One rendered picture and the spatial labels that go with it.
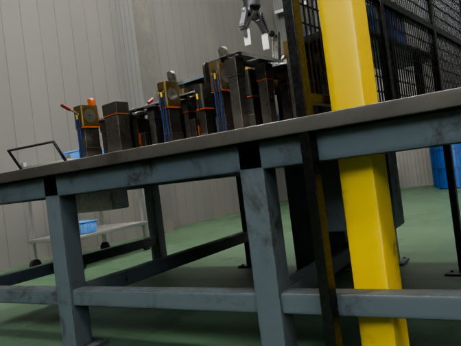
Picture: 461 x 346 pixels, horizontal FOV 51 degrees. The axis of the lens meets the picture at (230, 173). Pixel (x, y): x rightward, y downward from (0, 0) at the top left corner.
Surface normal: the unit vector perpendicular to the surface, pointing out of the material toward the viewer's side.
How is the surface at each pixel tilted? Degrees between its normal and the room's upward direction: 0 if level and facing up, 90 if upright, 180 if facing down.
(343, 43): 90
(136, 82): 90
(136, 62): 90
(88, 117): 90
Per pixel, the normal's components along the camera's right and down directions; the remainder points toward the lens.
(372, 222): -0.63, 0.07
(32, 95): 0.85, -0.11
